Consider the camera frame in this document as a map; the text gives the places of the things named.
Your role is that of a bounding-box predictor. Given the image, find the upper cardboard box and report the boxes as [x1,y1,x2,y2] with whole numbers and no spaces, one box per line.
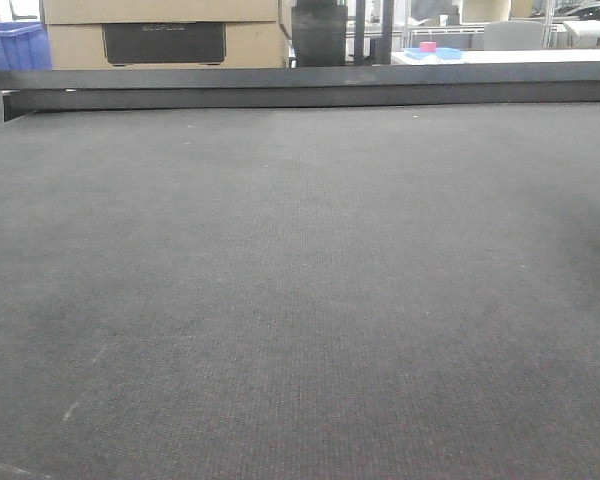
[42,0,294,25]

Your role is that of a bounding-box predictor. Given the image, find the black bin behind conveyor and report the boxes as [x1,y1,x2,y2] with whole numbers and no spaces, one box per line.
[291,1,348,68]

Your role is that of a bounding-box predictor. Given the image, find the light blue tray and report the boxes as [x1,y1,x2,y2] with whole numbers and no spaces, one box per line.
[403,47,463,61]

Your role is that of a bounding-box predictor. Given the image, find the black vertical post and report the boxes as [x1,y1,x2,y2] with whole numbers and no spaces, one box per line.
[353,0,395,66]

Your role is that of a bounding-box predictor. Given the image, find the white table background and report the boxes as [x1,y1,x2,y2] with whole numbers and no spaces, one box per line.
[391,49,600,65]

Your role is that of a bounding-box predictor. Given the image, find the black conveyor side rail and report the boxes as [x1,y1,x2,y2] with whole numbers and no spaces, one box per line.
[0,61,600,115]

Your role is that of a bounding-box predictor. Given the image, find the blue plastic crate background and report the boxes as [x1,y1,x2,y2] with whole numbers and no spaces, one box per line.
[0,21,52,71]

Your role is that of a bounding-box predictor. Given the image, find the cardboard box with black print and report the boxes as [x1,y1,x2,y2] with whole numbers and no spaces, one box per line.
[47,22,289,70]

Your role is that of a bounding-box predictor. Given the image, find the black conveyor belt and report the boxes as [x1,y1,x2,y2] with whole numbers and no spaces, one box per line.
[0,103,600,479]

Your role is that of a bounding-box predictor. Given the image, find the grey office chair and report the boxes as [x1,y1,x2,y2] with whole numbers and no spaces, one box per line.
[483,20,544,51]

